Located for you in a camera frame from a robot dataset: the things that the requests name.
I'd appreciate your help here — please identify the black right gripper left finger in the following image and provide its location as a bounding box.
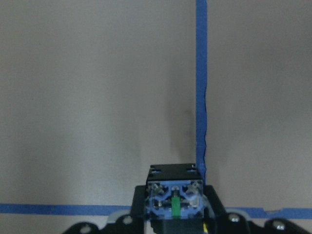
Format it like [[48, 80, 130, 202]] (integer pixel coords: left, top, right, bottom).
[[130, 185, 147, 219]]

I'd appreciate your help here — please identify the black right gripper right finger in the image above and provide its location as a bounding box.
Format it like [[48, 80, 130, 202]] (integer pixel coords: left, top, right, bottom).
[[204, 185, 226, 219]]

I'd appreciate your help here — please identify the yellow push button switch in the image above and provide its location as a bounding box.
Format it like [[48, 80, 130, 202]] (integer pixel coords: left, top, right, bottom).
[[146, 163, 205, 234]]

